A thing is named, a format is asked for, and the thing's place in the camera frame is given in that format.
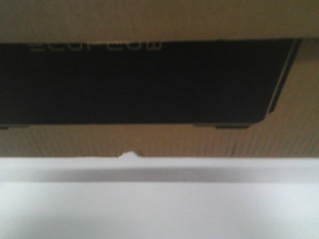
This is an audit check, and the brown cardboard box black print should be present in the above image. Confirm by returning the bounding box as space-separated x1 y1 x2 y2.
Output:
0 0 319 157

